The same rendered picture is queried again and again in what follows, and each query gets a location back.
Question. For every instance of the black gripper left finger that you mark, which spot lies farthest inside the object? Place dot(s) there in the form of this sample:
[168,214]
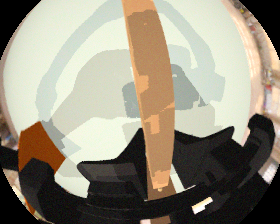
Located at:
[128,166]

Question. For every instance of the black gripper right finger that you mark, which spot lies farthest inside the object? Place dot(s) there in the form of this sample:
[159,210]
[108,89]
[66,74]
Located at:
[190,152]

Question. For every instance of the long tan wooden rail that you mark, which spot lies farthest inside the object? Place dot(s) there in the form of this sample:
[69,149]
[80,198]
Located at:
[154,85]

